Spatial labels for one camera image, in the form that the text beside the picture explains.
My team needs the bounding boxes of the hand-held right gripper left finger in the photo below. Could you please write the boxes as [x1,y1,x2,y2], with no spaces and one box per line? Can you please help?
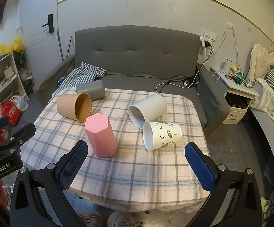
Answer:
[9,140,89,227]

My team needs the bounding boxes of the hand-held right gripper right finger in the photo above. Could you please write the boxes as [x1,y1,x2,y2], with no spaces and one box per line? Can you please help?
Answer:
[185,142,263,227]

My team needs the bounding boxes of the pink hexagonal cup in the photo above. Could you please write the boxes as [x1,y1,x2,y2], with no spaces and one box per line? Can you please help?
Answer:
[84,113,118,158]

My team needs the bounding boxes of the brown paper cup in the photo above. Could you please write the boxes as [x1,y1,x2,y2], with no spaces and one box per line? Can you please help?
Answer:
[57,93,91,123]

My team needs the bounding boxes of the white cup with green print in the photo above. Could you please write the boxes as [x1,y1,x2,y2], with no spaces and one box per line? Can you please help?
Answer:
[143,121,182,152]

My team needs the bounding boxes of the dark grey cup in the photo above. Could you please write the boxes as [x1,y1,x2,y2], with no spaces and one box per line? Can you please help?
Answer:
[76,80,105,101]

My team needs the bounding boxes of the plain white cup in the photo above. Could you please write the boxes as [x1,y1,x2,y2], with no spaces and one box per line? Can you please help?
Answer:
[128,94,167,129]

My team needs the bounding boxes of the red shopping bag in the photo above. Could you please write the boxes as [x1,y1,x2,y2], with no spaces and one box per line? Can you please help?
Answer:
[0,99,22,126]

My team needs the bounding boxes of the white plastic bag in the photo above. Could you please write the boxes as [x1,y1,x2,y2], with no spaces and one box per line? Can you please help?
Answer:
[11,95,29,111]

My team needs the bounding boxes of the white shelf unit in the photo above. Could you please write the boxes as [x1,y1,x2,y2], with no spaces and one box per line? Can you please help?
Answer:
[0,52,30,123]

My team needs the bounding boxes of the plaid tablecloth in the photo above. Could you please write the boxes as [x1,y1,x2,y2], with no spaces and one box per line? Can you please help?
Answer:
[20,87,211,212]

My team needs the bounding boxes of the person's left shoe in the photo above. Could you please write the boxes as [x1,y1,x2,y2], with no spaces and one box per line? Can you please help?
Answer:
[79,211,105,227]

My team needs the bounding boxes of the person's shoe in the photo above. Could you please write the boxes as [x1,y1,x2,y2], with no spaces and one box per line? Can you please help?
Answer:
[107,211,143,227]
[79,211,105,227]

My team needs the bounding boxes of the green plant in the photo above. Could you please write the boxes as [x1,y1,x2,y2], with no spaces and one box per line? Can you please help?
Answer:
[13,50,27,71]

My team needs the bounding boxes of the person's right shoe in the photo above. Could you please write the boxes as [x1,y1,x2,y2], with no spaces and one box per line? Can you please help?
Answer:
[107,211,143,227]

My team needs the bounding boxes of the yellow slipper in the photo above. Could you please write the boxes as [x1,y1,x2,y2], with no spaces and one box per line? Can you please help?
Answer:
[260,197,270,212]

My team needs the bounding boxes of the yellow plastic bag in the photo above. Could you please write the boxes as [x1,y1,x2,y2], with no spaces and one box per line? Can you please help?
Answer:
[0,37,24,55]

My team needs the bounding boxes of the white door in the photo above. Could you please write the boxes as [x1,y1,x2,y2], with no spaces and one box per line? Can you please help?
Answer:
[20,0,59,87]

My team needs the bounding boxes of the green checked cloth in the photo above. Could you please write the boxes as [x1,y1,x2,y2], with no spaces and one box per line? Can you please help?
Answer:
[50,62,107,98]

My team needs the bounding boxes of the white nightstand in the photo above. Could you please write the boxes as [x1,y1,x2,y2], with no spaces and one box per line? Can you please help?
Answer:
[210,66,259,125]

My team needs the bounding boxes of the white blanket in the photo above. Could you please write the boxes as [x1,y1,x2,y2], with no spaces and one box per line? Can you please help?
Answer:
[249,78,274,152]

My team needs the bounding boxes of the green drink can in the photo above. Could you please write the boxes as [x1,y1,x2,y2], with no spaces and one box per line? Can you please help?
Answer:
[236,71,245,85]

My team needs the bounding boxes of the white tumbler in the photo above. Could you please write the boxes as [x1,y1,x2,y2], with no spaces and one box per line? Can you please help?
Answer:
[223,59,233,73]

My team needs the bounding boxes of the grey sofa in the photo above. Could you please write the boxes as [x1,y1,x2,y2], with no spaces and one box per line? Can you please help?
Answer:
[37,25,231,132]

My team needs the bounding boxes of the cream bed headboard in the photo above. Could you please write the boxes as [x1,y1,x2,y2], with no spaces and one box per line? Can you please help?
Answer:
[246,44,274,84]

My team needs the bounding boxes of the white plug adapter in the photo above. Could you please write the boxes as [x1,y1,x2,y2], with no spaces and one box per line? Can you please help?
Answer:
[200,35,212,48]

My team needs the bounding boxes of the grey bed frame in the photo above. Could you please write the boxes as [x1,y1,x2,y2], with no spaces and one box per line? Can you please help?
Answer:
[249,106,274,171]

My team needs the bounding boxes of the white charging cable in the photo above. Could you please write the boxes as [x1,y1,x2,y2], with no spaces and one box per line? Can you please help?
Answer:
[156,74,200,93]

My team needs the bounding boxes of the grey mop handle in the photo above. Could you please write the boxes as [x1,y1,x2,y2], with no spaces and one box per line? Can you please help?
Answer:
[66,37,72,58]

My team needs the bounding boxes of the black cable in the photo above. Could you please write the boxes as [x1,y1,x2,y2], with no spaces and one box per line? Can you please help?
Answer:
[156,44,214,93]

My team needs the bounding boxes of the black door lock handle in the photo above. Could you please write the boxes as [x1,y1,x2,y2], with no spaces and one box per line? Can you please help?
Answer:
[41,14,54,33]

